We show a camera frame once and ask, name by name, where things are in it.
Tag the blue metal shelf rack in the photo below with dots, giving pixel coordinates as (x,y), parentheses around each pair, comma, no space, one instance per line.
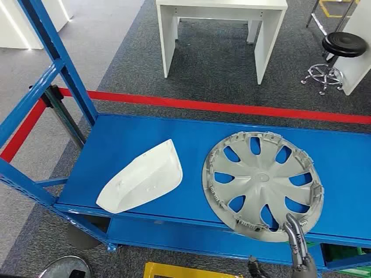
(188,146)

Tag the white mirror cover part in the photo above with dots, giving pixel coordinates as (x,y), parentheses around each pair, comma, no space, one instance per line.
(144,180)

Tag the green plastic crate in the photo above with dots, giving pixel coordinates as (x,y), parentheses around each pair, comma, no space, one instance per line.
(347,255)

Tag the chrome chair frame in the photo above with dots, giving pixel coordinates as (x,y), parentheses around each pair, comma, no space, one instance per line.
(316,21)

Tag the red barrier belt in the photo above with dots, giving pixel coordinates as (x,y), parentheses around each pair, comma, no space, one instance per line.
(202,105)

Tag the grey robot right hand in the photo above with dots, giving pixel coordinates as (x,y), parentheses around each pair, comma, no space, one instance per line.
(298,249)

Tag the black round stool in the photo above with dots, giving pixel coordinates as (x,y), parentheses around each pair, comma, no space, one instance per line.
(344,44)

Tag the grey plastic wheel hubcap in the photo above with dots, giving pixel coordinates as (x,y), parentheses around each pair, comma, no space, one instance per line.
(261,180)

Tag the white lit plinth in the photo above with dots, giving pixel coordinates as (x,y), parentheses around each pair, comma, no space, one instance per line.
(17,23)

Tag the chrome stanchion post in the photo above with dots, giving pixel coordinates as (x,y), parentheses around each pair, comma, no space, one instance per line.
(60,268)
(65,117)

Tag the white side desk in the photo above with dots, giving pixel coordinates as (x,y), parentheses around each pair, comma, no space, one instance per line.
(357,69)

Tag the yellow floor tape square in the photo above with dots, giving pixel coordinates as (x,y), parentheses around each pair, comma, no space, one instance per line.
(324,9)
(174,270)

